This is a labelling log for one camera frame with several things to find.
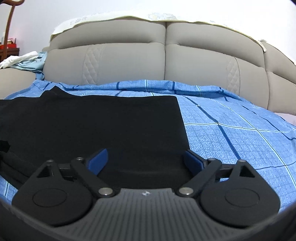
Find beige sofa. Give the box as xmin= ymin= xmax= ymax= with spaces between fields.
xmin=0 ymin=19 xmax=296 ymax=116

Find black pants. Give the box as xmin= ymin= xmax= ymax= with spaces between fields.
xmin=1 ymin=87 xmax=192 ymax=189

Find wooden furniture at left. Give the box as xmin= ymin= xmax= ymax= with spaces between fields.
xmin=0 ymin=0 xmax=25 ymax=62

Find lavender sofa cover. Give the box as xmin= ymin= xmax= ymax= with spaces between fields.
xmin=275 ymin=113 xmax=296 ymax=126

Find white cloth on sofa back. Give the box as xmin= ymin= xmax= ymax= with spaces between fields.
xmin=49 ymin=13 xmax=267 ymax=53

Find white garment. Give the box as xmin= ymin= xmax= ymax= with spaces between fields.
xmin=0 ymin=51 xmax=39 ymax=69

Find blue plaid cloth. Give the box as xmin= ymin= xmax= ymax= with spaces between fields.
xmin=2 ymin=80 xmax=295 ymax=207

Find light blue garment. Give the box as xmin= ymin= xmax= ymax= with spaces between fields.
xmin=11 ymin=52 xmax=48 ymax=80

